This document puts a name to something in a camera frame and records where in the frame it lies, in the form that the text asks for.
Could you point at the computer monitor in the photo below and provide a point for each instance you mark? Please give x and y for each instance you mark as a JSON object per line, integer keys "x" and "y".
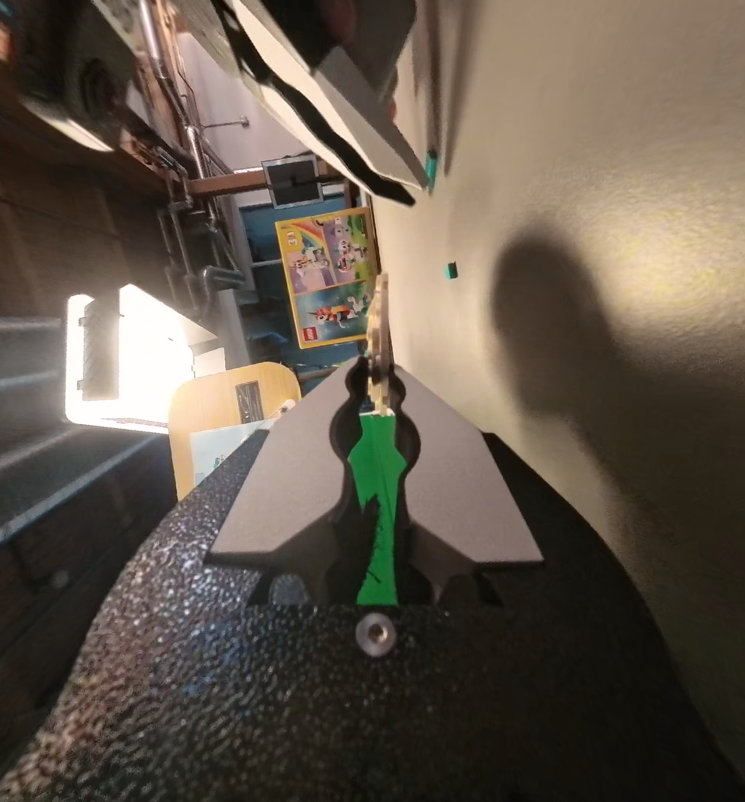
{"x": 291, "y": 181}

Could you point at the green plastic bin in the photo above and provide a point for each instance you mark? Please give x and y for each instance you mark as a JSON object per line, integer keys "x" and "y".
{"x": 379, "y": 501}

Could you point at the light blue instruction booklet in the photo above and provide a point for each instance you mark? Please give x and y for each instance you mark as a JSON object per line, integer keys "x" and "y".
{"x": 222, "y": 451}

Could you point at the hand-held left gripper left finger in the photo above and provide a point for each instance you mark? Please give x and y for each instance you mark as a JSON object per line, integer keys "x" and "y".
{"x": 278, "y": 495}

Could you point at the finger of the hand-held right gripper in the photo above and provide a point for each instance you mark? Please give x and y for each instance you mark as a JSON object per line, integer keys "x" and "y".
{"x": 372, "y": 113}
{"x": 297, "y": 125}

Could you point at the silver spiral duct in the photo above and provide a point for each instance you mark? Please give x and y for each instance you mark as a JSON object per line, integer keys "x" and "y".
{"x": 47, "y": 495}
{"x": 9, "y": 357}

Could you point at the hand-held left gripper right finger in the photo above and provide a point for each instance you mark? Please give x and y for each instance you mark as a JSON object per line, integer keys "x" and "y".
{"x": 466, "y": 501}

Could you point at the studio light panel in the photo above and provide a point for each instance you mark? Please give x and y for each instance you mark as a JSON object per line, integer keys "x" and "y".
{"x": 141, "y": 357}

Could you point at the yellow lego box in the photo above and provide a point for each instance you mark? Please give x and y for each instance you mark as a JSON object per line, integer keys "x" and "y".
{"x": 328, "y": 282}

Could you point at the round white lego plate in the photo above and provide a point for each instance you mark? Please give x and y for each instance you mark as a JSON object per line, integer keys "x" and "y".
{"x": 382, "y": 338}

